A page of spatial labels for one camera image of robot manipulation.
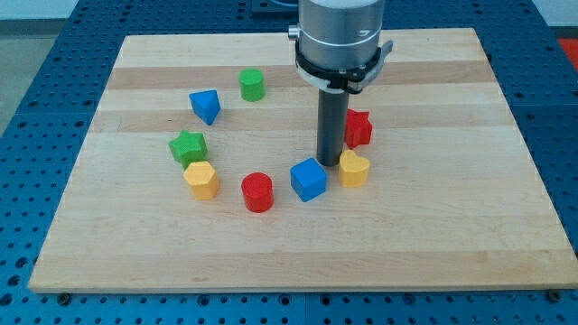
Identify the wooden board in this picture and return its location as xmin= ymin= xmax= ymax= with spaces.
xmin=28 ymin=28 xmax=577 ymax=293

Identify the blue triangle block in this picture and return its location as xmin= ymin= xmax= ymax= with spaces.
xmin=189 ymin=89 xmax=221 ymax=125

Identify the yellow heart block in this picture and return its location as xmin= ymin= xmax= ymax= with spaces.
xmin=338 ymin=150 xmax=371 ymax=188

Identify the blue cube block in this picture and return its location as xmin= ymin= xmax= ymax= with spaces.
xmin=290 ymin=158 xmax=327 ymax=202

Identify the green cylinder block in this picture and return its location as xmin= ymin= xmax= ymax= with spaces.
xmin=238 ymin=68 xmax=266 ymax=102

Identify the red star block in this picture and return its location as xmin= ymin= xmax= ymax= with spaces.
xmin=344 ymin=109 xmax=373 ymax=149

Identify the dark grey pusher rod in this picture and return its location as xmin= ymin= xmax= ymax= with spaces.
xmin=316 ymin=90 xmax=349 ymax=167

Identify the black white tool clamp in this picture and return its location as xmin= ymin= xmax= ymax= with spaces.
xmin=294 ymin=41 xmax=394 ymax=95

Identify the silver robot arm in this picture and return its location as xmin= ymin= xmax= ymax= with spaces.
xmin=288 ymin=0 xmax=394 ymax=167

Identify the green star block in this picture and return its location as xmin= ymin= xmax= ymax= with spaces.
xmin=168 ymin=130 xmax=208 ymax=170

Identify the yellow hexagon block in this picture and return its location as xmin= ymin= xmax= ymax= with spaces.
xmin=183 ymin=161 xmax=220 ymax=200

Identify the red cylinder block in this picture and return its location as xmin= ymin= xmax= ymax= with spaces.
xmin=241 ymin=172 xmax=275 ymax=213

